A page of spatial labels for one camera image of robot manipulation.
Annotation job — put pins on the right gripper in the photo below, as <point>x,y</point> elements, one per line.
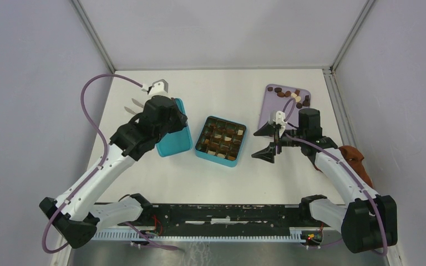
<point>268,153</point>

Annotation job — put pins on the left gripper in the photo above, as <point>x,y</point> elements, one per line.
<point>181,118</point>

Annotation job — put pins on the teal tin lid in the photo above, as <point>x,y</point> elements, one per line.
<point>175,143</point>

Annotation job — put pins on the metal tongs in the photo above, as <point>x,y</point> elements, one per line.
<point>134,107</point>

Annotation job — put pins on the teal chocolate tin box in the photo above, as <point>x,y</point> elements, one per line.
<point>221,141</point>

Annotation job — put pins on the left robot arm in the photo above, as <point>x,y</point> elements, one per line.
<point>75,214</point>

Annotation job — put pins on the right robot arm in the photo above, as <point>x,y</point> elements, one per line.
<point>368,220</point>

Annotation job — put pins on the lilac plastic tray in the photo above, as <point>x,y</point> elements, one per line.
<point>276,97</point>

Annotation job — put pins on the brown cloth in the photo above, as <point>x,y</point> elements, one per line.
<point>354,158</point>

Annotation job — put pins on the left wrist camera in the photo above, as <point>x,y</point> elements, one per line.
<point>157,88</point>

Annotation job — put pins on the white cable duct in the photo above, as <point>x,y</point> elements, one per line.
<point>127,234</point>

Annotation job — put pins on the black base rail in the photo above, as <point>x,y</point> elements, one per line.
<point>224,220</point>

